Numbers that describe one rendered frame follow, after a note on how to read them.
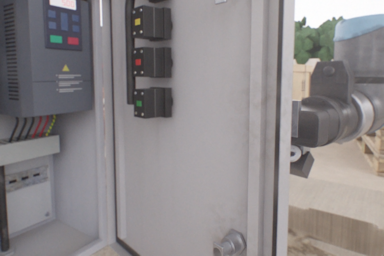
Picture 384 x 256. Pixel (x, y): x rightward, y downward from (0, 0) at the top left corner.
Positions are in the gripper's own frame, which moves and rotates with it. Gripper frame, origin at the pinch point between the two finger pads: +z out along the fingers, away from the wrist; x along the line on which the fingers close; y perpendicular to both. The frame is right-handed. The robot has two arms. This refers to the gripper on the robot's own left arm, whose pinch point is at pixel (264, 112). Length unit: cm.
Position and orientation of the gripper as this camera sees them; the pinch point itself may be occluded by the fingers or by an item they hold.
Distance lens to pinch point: 34.3
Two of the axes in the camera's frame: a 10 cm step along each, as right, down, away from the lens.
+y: 0.0, 10.0, 0.9
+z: -7.4, 0.6, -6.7
